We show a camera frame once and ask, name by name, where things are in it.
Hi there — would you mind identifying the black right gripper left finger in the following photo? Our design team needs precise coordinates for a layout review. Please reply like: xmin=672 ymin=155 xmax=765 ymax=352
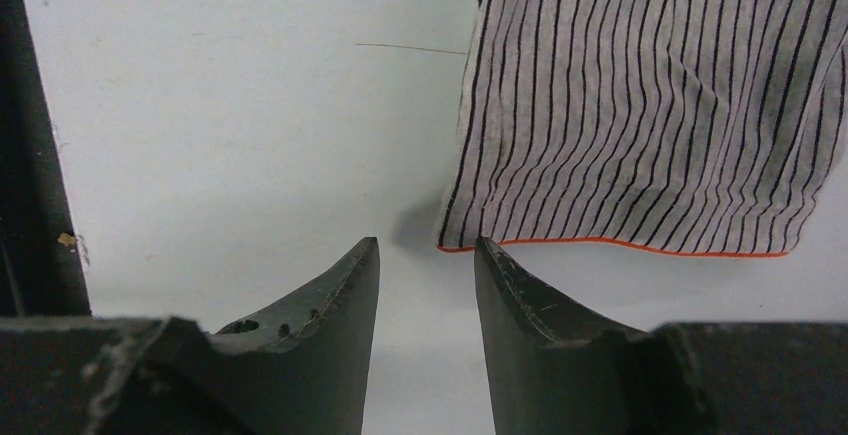
xmin=1 ymin=237 xmax=380 ymax=434

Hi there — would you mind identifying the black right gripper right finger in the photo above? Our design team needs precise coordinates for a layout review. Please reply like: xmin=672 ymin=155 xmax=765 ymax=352
xmin=474 ymin=237 xmax=847 ymax=434

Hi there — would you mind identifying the grey striped underwear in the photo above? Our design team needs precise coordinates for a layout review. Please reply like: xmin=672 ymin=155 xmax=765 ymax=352
xmin=436 ymin=0 xmax=847 ymax=257

